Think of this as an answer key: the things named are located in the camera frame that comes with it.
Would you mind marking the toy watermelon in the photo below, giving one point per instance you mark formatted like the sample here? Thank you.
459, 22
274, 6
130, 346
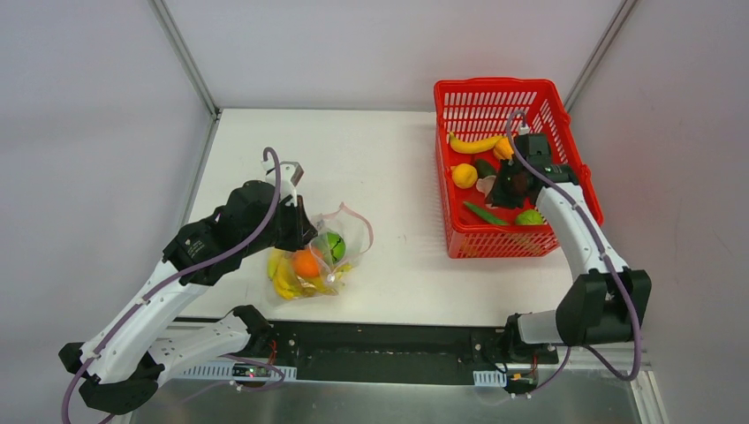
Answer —
332, 246

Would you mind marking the dark green avocado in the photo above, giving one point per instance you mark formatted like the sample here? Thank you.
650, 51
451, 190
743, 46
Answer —
484, 168

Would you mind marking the clear zip top bag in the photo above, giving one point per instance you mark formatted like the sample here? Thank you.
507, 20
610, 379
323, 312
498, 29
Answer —
358, 234

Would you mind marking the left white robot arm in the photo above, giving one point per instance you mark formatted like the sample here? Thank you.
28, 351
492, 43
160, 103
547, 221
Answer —
125, 364

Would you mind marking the green toy lime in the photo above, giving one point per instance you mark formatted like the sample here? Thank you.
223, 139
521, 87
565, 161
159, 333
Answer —
530, 217

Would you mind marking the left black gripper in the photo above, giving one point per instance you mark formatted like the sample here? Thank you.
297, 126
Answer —
301, 225

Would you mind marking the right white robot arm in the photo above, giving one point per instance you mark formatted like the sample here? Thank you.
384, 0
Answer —
607, 300

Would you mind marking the white toy garlic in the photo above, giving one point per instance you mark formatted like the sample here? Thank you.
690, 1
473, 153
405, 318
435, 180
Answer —
485, 185

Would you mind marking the single yellow banana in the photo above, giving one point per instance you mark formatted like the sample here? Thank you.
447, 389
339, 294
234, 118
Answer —
474, 147

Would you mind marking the orange toy pepper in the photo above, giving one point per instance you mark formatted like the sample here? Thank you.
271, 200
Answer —
502, 149

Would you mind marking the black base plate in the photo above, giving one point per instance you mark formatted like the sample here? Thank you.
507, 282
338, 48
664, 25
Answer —
390, 353

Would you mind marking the yellow toy lemon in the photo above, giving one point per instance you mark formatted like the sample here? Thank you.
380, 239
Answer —
464, 175

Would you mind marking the orange toy orange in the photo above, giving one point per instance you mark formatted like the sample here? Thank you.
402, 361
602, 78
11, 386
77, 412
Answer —
306, 263

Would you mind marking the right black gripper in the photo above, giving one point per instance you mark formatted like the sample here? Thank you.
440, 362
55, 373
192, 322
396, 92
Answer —
510, 186

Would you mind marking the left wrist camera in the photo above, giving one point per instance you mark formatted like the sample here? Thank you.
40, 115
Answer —
285, 176

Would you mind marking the red plastic basket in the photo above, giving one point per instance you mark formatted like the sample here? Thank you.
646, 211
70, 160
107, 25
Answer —
476, 109

